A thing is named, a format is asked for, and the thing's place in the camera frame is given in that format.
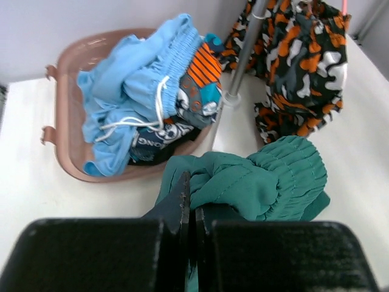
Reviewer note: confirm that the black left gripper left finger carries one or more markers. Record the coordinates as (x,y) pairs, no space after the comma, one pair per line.
(149,253)

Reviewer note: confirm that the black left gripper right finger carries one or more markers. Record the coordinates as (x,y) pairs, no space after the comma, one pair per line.
(234,254)

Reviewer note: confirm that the dark green shorts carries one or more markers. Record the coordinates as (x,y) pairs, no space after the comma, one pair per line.
(283,181)

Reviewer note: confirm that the colourful patchwork shorts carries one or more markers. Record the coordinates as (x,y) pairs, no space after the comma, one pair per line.
(197,106)

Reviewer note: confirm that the light blue shorts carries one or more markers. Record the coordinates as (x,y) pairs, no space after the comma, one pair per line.
(135,86)

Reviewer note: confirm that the orange black camouflage shorts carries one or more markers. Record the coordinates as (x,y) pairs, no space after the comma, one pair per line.
(300,53)

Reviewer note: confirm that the pink wire hanger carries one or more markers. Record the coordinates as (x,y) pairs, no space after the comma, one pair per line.
(344,7)

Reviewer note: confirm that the white metal clothes rack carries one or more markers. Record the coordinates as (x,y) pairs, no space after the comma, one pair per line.
(234,129)

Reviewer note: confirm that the pink plastic basket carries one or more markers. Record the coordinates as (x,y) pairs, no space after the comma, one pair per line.
(70,147)

